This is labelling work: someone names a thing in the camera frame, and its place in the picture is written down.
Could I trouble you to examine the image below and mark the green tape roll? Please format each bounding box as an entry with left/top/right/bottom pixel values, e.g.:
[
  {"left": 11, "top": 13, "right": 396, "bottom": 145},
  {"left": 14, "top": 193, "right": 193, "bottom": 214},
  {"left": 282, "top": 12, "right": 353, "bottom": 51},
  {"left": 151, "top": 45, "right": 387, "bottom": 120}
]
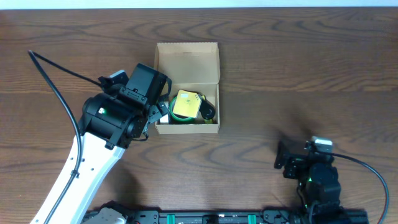
[{"left": 169, "top": 96, "right": 195, "bottom": 124}]

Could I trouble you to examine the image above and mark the yellow sticky note pad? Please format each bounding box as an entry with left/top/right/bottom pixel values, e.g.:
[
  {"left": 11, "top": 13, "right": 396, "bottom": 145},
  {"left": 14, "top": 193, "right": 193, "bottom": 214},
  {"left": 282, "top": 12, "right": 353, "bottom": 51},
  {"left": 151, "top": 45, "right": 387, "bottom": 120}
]
[{"left": 172, "top": 90, "right": 201, "bottom": 118}]

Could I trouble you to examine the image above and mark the black yellow correction tape dispenser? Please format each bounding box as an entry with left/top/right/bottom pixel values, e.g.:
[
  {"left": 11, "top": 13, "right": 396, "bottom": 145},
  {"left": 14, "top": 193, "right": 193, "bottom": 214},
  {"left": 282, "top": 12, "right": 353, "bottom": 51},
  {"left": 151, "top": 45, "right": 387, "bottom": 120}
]
[{"left": 198, "top": 94, "right": 216, "bottom": 121}]

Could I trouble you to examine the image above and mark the brown cardboard box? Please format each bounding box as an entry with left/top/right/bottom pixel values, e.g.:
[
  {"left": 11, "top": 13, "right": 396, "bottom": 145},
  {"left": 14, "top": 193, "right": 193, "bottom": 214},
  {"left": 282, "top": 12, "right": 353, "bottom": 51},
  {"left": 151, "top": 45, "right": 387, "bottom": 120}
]
[{"left": 154, "top": 42, "right": 221, "bottom": 134}]

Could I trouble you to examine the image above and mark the white tape roll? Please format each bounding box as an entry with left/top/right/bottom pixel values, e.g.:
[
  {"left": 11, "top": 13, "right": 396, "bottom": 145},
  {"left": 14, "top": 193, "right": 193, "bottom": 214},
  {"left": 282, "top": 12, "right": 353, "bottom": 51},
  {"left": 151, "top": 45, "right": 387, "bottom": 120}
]
[{"left": 159, "top": 101, "right": 170, "bottom": 124}]

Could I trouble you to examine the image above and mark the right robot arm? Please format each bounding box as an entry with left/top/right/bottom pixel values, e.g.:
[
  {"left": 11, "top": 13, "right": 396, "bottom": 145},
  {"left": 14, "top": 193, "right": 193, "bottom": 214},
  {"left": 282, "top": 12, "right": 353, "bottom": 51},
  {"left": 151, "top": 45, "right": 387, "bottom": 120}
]
[{"left": 274, "top": 137, "right": 341, "bottom": 215}]

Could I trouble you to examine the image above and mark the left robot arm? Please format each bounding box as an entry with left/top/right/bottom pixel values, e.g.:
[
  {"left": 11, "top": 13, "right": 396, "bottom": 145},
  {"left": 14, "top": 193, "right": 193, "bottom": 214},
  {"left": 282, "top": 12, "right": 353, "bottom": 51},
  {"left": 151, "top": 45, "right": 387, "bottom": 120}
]
[{"left": 32, "top": 63, "right": 172, "bottom": 223}]

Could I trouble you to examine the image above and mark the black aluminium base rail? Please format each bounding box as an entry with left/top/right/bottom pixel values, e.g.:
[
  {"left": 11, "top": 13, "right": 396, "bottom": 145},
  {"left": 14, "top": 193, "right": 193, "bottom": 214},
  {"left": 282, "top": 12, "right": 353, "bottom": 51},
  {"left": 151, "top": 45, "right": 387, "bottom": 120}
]
[{"left": 82, "top": 202, "right": 369, "bottom": 224}]

